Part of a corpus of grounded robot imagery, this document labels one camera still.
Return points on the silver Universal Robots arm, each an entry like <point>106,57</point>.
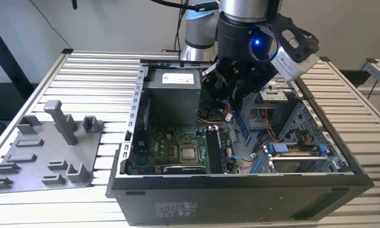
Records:
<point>240,9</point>

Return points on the grey power supply unit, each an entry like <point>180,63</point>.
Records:
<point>172,104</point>

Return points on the black desk frame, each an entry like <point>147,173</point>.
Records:
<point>21,99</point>

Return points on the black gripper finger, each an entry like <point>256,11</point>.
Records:
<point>219,80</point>
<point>255,78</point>

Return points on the grey plastic parts rack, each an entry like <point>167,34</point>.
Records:
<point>47,152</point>

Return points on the black graphics card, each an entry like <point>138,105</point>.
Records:
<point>183,169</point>

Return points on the black box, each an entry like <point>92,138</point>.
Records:
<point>355,78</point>

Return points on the grey metal drive cage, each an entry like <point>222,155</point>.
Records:
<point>272,95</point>

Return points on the black PC case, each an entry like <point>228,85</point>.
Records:
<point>224,199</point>

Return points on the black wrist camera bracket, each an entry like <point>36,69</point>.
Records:
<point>299,31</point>

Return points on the RAM stick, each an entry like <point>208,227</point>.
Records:
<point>242,126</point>

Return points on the CPU socket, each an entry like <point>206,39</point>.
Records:
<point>190,144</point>

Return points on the silver CPU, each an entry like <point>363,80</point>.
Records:
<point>190,154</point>

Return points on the green motherboard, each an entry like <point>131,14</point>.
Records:
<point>160,140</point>

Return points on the hard disk in blue carrier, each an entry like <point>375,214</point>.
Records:
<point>276,148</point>

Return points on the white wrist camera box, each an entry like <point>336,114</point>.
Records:
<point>291,66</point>

